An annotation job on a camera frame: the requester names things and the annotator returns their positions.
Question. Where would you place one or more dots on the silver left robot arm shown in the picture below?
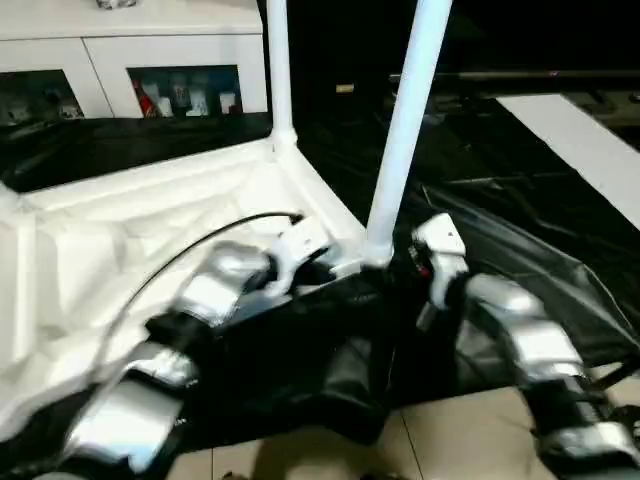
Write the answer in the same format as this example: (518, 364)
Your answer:
(210, 290)

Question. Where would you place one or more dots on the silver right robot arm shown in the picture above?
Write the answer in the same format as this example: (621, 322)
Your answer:
(530, 335)

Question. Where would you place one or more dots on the black work mat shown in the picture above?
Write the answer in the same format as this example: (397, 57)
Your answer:
(500, 225)

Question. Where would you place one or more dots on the small yellow label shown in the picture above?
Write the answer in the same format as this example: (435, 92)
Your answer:
(344, 88)

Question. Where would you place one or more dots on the flat white board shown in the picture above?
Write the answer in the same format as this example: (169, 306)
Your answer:
(585, 145)

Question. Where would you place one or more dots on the long black rod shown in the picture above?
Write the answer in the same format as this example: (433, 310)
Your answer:
(525, 76)

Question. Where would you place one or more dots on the white glass door cabinet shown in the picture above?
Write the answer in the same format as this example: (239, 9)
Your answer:
(125, 40)

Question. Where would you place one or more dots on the small grey patterned ornament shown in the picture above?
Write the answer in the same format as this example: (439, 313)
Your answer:
(116, 3)

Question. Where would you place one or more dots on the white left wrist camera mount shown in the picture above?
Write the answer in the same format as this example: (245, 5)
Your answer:
(300, 245)

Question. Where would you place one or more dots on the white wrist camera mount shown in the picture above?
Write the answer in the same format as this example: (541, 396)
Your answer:
(440, 235)
(300, 245)

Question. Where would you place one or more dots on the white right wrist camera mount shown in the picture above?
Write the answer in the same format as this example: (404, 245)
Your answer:
(440, 235)

